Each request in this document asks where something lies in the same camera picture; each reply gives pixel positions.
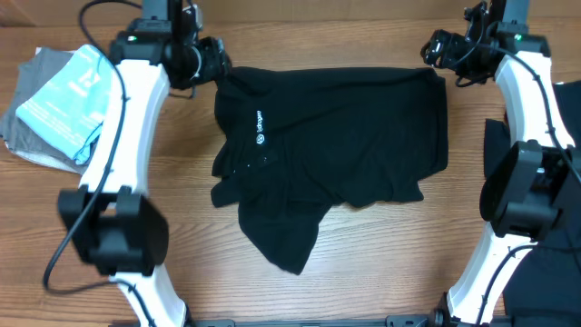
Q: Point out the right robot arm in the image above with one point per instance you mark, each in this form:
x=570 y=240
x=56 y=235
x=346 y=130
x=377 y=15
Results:
x=535 y=187

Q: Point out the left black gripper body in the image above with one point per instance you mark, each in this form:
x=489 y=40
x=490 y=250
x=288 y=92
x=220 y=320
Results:
x=211 y=62

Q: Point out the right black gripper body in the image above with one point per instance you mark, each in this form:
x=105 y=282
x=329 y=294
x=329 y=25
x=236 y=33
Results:
x=455 y=54

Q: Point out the pile of black clothes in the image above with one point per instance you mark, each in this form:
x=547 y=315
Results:
x=544 y=290

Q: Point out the black polo shirt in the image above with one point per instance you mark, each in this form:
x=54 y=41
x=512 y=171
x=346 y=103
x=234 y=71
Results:
x=298 y=143

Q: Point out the folded dark grey shirt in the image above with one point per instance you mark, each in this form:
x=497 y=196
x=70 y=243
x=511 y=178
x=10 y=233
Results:
x=27 y=77

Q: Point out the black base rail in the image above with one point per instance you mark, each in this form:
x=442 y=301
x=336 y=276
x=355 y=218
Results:
x=390 y=321

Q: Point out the folded light blue shirt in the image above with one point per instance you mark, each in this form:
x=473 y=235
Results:
x=68 y=110

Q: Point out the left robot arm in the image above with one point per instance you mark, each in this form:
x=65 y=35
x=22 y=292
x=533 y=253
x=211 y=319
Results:
x=109 y=218

